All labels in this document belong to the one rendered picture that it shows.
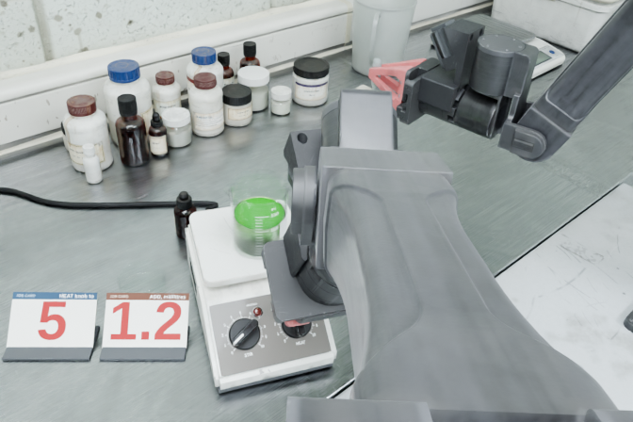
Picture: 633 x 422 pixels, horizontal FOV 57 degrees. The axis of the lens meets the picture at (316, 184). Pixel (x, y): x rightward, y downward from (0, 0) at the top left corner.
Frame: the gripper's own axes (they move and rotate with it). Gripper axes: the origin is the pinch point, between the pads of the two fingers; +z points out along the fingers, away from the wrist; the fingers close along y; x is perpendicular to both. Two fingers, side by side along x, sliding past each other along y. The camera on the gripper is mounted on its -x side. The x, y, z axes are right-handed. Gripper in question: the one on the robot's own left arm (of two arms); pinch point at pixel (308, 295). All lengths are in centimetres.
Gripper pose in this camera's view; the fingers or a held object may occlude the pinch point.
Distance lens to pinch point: 57.1
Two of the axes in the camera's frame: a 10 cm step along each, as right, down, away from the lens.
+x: 2.2, 9.1, -3.5
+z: -2.1, 3.9, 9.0
